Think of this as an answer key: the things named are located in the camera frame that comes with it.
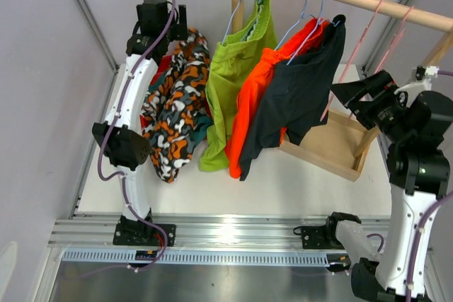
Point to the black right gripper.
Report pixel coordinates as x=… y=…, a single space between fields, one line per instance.
x=382 y=88

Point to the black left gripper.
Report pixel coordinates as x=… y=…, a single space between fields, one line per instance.
x=179 y=30

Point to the black shorts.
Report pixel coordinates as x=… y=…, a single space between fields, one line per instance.
x=297 y=95

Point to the pink hanger of teal shorts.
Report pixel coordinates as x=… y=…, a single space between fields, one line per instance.
x=394 y=41

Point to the pink hanger of camouflage shorts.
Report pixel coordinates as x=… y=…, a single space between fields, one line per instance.
x=351 y=58

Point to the orange grey camouflage shorts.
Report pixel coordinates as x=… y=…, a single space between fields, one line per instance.
x=175 y=105

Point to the teal green shorts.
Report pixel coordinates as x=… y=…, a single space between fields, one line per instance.
x=204 y=118

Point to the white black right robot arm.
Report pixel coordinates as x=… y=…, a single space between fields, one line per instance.
x=414 y=119

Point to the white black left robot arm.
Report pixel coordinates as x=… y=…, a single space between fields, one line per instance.
x=120 y=134

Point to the blue hanger of green shorts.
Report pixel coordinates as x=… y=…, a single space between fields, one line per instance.
x=237 y=15

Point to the lime green shorts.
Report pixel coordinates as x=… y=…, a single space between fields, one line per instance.
x=233 y=60

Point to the red plastic bin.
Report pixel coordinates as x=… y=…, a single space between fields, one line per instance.
x=145 y=116

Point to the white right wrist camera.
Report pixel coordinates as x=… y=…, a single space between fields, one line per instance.
x=420 y=80

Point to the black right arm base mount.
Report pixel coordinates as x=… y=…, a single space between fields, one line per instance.
x=317 y=238

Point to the slotted grey cable duct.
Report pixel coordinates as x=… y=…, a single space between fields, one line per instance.
x=203 y=257

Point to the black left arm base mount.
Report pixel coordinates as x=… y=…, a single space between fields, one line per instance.
x=136 y=233

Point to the aluminium mounting rail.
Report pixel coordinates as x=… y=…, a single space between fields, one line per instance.
x=193 y=232

